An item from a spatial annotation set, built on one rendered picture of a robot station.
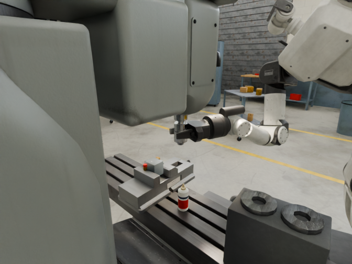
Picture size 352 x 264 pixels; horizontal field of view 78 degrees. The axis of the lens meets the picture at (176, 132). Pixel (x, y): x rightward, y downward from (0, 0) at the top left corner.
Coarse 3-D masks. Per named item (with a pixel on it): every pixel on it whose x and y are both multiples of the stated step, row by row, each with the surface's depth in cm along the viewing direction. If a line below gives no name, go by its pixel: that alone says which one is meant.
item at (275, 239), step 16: (240, 192) 62; (256, 192) 60; (240, 208) 55; (256, 208) 53; (272, 208) 53; (288, 208) 53; (304, 208) 53; (240, 224) 55; (256, 224) 52; (272, 224) 50; (288, 224) 49; (304, 224) 48; (320, 224) 48; (240, 240) 56; (256, 240) 53; (272, 240) 50; (288, 240) 48; (304, 240) 46; (320, 240) 46; (224, 256) 61; (240, 256) 57; (256, 256) 54; (272, 256) 52; (288, 256) 49; (304, 256) 47; (320, 256) 45
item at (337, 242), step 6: (336, 234) 118; (342, 234) 118; (348, 234) 118; (336, 240) 114; (342, 240) 114; (348, 240) 114; (336, 246) 110; (342, 246) 110; (348, 246) 110; (330, 252) 107; (336, 252) 107; (342, 252) 107; (348, 252) 107; (330, 258) 104; (336, 258) 104; (342, 258) 104; (348, 258) 104
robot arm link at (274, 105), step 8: (272, 96) 97; (280, 96) 96; (264, 104) 102; (272, 104) 97; (280, 104) 96; (264, 112) 101; (272, 112) 97; (280, 112) 96; (264, 120) 101; (272, 120) 97; (280, 120) 96; (280, 128) 93; (288, 128) 97; (280, 136) 92
